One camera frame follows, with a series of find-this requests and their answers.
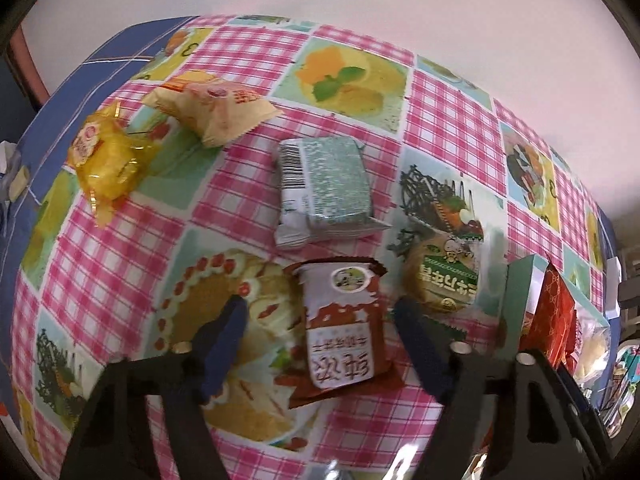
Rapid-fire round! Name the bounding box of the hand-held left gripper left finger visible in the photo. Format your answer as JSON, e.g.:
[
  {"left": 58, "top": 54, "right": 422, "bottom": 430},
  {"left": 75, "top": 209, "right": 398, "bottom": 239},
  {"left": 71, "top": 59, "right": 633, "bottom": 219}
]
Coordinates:
[{"left": 59, "top": 294, "right": 250, "bottom": 480}]

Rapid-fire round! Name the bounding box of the teal speckled snack packet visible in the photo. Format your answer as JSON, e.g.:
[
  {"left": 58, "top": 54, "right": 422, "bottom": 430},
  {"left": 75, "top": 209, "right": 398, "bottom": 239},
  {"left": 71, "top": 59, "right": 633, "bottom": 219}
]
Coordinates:
[{"left": 275, "top": 136, "right": 393, "bottom": 251}]

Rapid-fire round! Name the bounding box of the yellow snack packet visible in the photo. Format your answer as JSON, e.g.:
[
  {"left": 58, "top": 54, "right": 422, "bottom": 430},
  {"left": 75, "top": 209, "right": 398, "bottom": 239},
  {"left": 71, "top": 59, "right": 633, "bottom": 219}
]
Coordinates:
[{"left": 66, "top": 102, "right": 160, "bottom": 228}]

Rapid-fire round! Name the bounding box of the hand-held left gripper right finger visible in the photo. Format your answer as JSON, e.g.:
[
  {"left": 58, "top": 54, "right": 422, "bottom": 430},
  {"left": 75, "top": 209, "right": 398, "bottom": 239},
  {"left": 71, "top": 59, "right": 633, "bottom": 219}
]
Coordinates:
[{"left": 392, "top": 298, "right": 617, "bottom": 480}]

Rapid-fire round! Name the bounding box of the red packet with gold print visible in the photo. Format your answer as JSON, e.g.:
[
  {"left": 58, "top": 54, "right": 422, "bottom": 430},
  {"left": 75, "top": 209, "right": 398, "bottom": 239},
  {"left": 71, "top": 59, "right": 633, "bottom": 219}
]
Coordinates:
[{"left": 520, "top": 261, "right": 577, "bottom": 367}]

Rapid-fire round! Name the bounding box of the brown-red snack packet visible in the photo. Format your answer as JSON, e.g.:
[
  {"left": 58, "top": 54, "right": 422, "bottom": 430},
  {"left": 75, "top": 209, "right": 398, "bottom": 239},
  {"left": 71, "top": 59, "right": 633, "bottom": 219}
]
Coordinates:
[{"left": 283, "top": 257, "right": 407, "bottom": 409}]

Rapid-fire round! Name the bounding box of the beige pastry packet red print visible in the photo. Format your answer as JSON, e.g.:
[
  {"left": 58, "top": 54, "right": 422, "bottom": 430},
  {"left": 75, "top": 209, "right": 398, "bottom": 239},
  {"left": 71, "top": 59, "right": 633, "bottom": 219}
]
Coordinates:
[{"left": 180, "top": 79, "right": 283, "bottom": 149}]

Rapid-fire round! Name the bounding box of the small beige block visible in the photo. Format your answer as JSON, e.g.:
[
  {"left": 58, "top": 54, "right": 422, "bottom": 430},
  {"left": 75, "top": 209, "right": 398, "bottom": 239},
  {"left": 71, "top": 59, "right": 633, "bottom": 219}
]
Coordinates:
[{"left": 9, "top": 166, "right": 32, "bottom": 199}]

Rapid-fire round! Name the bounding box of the white box with teal rim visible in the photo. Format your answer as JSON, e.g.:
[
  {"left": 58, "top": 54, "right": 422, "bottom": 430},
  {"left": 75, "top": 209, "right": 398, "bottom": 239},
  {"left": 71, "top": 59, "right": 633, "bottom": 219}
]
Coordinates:
[{"left": 501, "top": 254, "right": 613, "bottom": 386}]

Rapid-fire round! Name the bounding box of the round cream bun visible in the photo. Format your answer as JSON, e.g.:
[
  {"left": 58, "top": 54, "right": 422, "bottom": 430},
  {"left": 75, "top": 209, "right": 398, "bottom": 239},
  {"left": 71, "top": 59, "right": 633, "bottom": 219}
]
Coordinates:
[{"left": 574, "top": 319, "right": 612, "bottom": 387}]

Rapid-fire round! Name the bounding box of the black device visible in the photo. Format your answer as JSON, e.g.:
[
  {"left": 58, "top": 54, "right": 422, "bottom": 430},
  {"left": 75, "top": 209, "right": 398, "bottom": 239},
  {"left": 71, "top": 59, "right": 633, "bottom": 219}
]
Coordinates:
[{"left": 617, "top": 279, "right": 640, "bottom": 313}]

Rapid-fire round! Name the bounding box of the white plastic object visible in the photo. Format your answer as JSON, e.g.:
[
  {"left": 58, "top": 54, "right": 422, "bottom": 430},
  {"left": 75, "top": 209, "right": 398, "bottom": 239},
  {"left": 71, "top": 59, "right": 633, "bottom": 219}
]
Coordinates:
[{"left": 606, "top": 256, "right": 622, "bottom": 320}]

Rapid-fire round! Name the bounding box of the green round cake packet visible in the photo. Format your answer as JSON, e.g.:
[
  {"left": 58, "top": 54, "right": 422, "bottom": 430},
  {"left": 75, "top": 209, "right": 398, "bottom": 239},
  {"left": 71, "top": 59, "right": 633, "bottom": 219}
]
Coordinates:
[{"left": 404, "top": 230, "right": 485, "bottom": 314}]

